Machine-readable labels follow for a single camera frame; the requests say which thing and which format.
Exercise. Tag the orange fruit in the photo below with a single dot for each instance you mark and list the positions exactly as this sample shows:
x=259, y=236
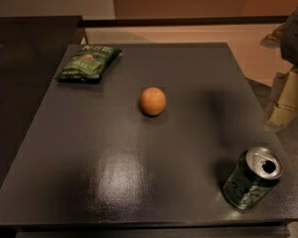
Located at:
x=153, y=101

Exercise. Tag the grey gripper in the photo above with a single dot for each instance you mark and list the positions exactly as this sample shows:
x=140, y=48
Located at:
x=296, y=39

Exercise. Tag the green chip bag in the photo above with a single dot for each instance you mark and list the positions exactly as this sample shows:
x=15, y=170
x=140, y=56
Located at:
x=89, y=63

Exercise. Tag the green soda can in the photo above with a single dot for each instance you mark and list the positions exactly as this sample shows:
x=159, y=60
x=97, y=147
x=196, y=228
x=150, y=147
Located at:
x=256, y=173

